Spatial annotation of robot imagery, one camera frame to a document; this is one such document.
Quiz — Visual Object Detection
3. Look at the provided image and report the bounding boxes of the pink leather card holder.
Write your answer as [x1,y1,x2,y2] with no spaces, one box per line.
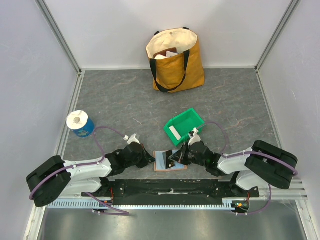
[153,149,187,172]

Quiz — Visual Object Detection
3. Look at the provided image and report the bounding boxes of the black credit card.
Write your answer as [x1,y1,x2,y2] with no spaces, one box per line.
[154,151,166,170]
[164,150,175,169]

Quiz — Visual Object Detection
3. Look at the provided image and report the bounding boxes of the green plastic bin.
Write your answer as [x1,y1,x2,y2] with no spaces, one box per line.
[163,108,205,147]

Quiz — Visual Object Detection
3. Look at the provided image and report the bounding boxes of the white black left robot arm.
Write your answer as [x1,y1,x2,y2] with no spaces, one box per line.
[26,142,156,207]

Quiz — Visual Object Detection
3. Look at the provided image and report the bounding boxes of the white cards in bin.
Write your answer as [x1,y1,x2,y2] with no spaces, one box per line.
[169,125,181,141]

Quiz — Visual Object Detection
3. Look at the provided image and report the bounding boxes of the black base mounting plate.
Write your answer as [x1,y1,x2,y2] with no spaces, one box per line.
[92,178,260,205]

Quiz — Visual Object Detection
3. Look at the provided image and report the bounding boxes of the blue white tissue roll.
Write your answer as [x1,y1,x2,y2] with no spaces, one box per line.
[66,110,95,138]

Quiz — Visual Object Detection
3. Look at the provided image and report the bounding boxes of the mustard yellow tote bag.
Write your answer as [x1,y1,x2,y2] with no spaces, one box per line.
[145,27,205,93]

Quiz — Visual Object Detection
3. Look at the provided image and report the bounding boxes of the white paper in bag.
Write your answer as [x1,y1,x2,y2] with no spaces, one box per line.
[155,52,179,60]

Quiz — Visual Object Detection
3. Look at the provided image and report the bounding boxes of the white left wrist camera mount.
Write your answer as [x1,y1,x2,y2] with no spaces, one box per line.
[123,133,140,145]

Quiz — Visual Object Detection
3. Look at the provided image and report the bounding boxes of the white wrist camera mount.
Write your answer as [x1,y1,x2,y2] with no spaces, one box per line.
[123,133,140,145]
[188,127,201,146]

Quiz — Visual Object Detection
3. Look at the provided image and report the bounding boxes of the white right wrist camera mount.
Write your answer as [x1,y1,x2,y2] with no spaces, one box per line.
[188,127,201,146]

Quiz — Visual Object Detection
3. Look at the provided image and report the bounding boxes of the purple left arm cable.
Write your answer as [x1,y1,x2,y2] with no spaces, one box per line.
[29,126,130,201]

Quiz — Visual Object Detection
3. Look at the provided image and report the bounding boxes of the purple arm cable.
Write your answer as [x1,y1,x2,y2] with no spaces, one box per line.
[194,121,300,177]
[29,126,130,201]

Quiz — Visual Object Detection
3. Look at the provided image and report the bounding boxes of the grey slotted cable duct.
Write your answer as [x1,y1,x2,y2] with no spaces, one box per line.
[46,198,236,211]

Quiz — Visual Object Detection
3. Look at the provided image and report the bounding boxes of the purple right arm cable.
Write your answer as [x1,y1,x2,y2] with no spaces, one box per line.
[194,121,300,177]

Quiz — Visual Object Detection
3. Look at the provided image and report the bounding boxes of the left aluminium frame post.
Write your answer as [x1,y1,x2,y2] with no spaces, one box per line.
[35,0,82,75]

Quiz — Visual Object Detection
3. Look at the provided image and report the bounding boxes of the aluminium frame post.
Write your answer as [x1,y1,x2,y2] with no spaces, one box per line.
[254,0,301,71]
[35,0,82,75]

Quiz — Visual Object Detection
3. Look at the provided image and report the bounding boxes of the right aluminium frame post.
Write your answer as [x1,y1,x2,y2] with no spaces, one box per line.
[254,0,301,71]

